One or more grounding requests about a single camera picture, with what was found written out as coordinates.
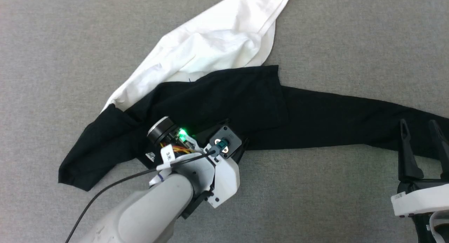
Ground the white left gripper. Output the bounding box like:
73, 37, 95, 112
147, 117, 241, 208

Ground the white and black raglan shirt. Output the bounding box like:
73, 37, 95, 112
58, 0, 449, 191

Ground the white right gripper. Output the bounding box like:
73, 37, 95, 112
391, 119, 449, 243

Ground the white paper cable label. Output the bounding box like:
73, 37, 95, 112
156, 145, 176, 173

